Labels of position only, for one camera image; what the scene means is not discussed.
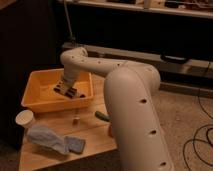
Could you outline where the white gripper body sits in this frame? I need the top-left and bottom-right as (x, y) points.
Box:
(60, 66), (80, 88)

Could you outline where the yellow plastic tray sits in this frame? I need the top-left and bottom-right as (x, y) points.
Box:
(21, 69), (94, 113)

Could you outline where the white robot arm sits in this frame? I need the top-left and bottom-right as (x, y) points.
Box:
(60, 47), (174, 171)

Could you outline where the small brown bottle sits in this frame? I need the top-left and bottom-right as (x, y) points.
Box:
(72, 115), (80, 126)

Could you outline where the green cucumber toy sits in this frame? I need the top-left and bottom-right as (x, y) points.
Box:
(95, 111), (110, 122)

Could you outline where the white paper cup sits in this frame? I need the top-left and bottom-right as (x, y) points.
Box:
(15, 110), (35, 128)

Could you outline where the orange round toy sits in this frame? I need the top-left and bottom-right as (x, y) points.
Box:
(108, 124), (114, 138)

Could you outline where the light blue cloth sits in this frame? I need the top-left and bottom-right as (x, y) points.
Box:
(27, 124), (69, 155)

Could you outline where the blue sponge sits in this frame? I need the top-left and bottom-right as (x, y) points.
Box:
(65, 136), (86, 154)

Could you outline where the upper wooden shelf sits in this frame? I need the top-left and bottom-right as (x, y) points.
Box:
(57, 0), (213, 19)

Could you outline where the grey metal shelf rail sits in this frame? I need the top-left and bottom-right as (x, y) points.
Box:
(60, 42), (213, 79)

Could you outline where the black cable on floor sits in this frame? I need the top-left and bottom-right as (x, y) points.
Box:
(182, 61), (213, 168)

